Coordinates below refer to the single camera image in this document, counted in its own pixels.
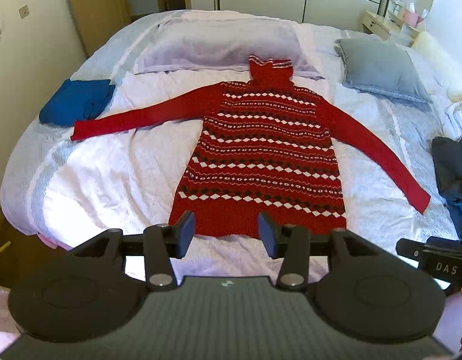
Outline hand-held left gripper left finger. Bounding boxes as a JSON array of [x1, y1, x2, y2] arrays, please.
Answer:
[[71, 211, 197, 292]]

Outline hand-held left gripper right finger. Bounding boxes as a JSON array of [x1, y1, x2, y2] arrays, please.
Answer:
[[257, 212, 383, 290]]

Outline grey square pillow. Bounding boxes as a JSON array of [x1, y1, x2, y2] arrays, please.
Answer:
[[334, 37, 434, 105]]

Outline dark grey garment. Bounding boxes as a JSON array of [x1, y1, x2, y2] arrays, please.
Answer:
[[431, 127, 462, 211]]

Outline striped folded quilt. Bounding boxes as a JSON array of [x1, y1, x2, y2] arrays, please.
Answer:
[[443, 101, 462, 141]]

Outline bed with white bedspread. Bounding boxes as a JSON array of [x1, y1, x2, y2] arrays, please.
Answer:
[[0, 9, 462, 271]]

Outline blue folded cloth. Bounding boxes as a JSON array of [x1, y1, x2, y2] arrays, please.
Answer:
[[39, 79, 116, 127]]

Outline white vanity table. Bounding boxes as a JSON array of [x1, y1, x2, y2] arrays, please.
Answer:
[[362, 10, 419, 40]]

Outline white padded headboard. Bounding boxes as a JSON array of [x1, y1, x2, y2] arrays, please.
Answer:
[[411, 32, 462, 102]]

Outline red patterned knit sweater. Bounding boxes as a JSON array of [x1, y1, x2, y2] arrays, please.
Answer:
[[71, 54, 431, 239]]

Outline purple fleece blanket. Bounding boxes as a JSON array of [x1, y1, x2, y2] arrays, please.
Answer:
[[134, 17, 325, 80]]

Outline wooden door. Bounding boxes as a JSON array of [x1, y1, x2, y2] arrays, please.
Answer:
[[60, 0, 132, 59]]

